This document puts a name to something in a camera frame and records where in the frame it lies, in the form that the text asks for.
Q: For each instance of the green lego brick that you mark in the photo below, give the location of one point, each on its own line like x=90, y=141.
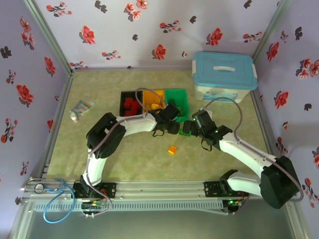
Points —
x=185, y=134

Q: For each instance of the orange lego brick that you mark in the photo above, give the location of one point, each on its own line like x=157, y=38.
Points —
x=160, y=102
x=172, y=149

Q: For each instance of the yellow lego brick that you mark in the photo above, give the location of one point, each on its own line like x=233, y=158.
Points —
x=153, y=106

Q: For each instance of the red lego brick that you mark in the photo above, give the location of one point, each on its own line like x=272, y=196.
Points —
x=129, y=113
x=128, y=102
x=135, y=107

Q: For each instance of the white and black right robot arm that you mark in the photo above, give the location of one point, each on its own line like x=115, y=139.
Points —
x=246, y=154

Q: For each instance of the green plastic bin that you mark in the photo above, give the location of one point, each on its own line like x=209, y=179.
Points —
x=178, y=95

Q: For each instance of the yellow plastic bin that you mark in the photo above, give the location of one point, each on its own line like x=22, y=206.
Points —
x=148, y=95

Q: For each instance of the black plastic bin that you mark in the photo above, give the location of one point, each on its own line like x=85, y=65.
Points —
x=122, y=104

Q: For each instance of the storage box with blue lid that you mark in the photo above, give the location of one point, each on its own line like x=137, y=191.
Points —
x=224, y=72

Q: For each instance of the small white bottle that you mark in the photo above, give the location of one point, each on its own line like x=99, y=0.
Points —
x=74, y=118

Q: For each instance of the round silver disc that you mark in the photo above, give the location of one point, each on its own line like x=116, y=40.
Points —
x=39, y=187

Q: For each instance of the aluminium table side rail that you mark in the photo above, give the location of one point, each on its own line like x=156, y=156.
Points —
x=259, y=112
x=59, y=107

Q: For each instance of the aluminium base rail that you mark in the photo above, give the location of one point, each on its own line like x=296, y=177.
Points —
x=159, y=190

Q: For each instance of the aluminium frame post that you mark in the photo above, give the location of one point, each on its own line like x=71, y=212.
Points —
x=47, y=35
x=271, y=27

